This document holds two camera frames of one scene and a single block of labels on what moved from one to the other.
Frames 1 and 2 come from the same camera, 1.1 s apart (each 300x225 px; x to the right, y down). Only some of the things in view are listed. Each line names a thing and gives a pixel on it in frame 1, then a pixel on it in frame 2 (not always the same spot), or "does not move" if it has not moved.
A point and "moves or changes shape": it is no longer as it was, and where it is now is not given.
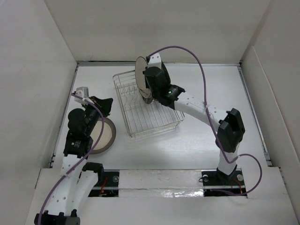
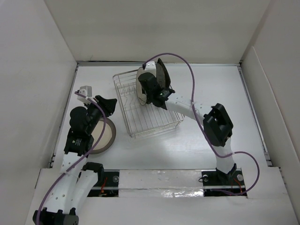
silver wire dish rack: x=141 y=117 does not move
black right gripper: x=146 y=80 to x=154 y=77
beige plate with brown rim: x=108 y=138 does not move
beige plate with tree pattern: x=141 y=64 moves or changes shape
